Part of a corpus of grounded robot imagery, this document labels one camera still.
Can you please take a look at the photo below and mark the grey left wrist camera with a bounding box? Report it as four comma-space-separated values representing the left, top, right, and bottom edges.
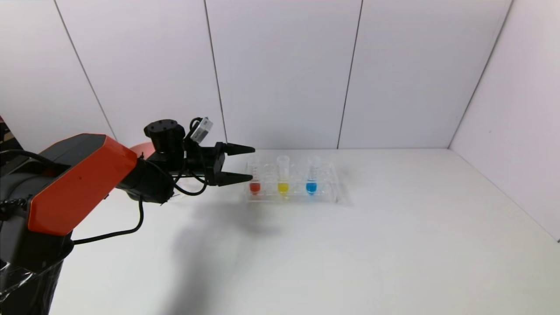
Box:
191, 117, 214, 144

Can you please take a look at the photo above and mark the test tube with blue pigment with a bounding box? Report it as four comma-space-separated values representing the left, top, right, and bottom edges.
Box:
305, 156, 319, 196

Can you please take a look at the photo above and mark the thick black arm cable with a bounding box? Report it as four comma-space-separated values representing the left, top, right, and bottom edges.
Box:
72, 195, 145, 245

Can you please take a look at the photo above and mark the plastic wrapped robot torso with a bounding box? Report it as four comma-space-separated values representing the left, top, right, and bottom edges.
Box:
0, 256, 64, 315

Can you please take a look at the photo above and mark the test tube with yellow pigment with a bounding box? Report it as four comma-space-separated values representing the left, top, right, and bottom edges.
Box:
276, 155, 291, 197

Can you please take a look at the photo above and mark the pink bowl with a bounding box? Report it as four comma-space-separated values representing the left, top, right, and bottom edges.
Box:
130, 142, 154, 159

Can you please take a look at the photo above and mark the thin black camera cable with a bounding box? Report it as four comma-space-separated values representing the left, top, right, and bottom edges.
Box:
172, 117, 209, 196

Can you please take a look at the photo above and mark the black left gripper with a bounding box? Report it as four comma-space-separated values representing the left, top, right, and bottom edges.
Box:
186, 142, 256, 187

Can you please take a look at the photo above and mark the clear acrylic test tube rack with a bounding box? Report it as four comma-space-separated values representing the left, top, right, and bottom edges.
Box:
244, 156, 340, 206

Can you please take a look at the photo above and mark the test tube with red pigment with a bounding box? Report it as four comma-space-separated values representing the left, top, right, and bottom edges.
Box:
248, 158, 262, 196

